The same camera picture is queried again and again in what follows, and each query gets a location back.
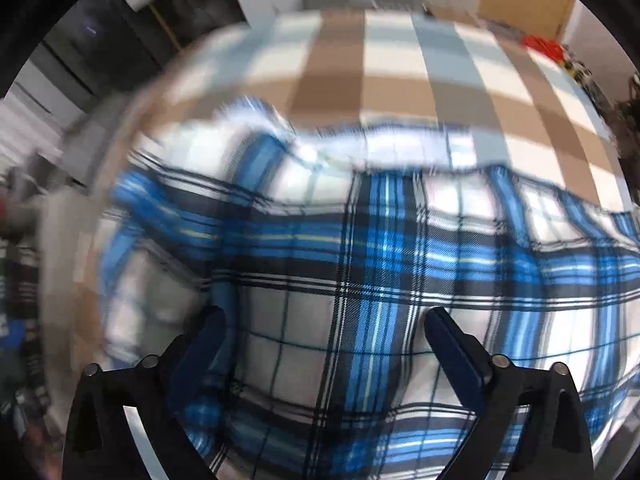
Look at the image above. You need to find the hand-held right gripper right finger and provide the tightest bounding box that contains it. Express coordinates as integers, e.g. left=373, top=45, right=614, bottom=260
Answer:
left=424, top=306, right=593, bottom=480

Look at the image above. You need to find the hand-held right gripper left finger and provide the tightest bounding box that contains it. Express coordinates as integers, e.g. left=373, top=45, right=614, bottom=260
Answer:
left=62, top=305, right=227, bottom=480

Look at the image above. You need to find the blue plaid shirt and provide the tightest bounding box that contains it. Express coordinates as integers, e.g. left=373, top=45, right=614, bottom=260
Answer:
left=97, top=95, right=640, bottom=480

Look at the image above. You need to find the brown and blue checked blanket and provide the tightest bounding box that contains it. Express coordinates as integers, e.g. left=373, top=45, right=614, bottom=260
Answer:
left=37, top=7, right=628, bottom=386

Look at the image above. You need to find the dark grey wardrobe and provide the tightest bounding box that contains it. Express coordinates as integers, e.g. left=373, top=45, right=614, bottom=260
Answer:
left=30, top=0, right=201, bottom=126

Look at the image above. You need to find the red bag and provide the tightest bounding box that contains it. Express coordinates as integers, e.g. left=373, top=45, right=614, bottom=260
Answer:
left=520, top=35, right=568, bottom=63

